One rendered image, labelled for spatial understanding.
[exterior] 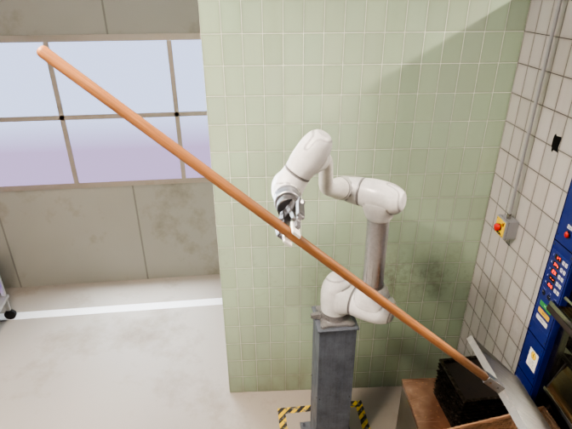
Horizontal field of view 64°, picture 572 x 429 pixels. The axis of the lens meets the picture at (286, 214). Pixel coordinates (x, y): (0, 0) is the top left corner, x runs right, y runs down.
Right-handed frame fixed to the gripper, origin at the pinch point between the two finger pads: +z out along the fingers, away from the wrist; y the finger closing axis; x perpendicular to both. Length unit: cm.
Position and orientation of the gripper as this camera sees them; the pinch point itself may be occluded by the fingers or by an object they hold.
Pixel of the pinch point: (291, 234)
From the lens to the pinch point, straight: 134.7
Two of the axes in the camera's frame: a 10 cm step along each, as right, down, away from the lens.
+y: -6.5, 6.9, 3.1
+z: 0.5, 4.5, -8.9
